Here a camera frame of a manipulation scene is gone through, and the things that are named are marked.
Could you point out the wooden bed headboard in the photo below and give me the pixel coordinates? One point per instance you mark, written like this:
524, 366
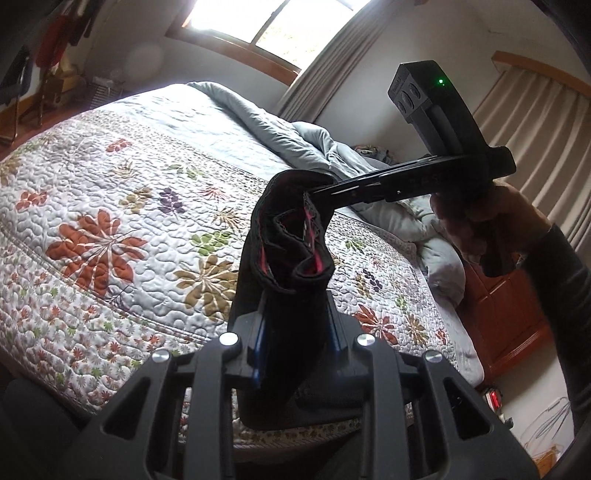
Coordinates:
503, 314

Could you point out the black metal frame chair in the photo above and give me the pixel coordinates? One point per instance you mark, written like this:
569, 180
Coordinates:
14, 83

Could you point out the red garment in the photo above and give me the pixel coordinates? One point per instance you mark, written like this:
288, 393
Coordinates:
53, 41

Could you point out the grey duvet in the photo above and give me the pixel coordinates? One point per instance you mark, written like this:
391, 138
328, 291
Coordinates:
258, 120

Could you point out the wooden framed window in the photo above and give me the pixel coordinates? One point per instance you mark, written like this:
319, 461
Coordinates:
258, 23

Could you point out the patterned pillow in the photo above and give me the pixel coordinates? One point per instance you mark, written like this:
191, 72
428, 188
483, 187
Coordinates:
371, 154

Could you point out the beige curtain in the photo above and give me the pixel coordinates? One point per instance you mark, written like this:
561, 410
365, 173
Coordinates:
545, 138

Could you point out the small red device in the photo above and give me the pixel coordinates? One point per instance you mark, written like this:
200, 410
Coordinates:
493, 399

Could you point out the black jacket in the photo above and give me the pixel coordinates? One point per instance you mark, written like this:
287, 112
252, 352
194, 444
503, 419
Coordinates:
78, 18

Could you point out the wooden curtain pelmet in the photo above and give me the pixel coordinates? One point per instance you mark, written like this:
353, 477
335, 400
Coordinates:
540, 69

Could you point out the person's left leg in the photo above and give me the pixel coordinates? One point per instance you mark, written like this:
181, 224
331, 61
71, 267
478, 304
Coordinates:
37, 429

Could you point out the black pants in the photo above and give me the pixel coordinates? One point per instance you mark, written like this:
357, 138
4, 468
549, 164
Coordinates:
286, 258

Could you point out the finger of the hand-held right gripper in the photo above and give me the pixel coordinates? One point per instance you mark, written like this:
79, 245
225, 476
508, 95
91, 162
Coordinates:
351, 194
415, 165

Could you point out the grey curtain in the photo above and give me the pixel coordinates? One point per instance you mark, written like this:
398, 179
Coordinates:
341, 60

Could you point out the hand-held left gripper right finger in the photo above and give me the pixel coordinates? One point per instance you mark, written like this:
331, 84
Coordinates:
339, 339

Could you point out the person's right hand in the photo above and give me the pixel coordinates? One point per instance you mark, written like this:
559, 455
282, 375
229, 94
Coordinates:
508, 207

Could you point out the yellow cardboard box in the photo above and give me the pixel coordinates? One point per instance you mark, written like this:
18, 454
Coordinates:
64, 83

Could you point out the floral quilted bedspread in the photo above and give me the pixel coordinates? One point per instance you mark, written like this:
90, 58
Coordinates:
115, 207

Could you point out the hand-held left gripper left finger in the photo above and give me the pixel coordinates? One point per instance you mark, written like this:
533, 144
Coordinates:
258, 353

